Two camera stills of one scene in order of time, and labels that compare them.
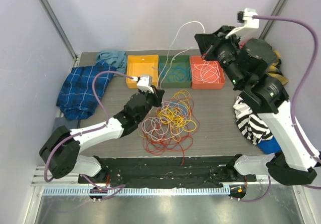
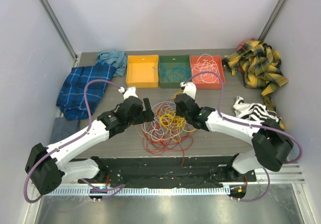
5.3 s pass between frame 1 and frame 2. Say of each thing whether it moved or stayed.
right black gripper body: moved
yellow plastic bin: stayed
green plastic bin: stayed
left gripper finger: moved
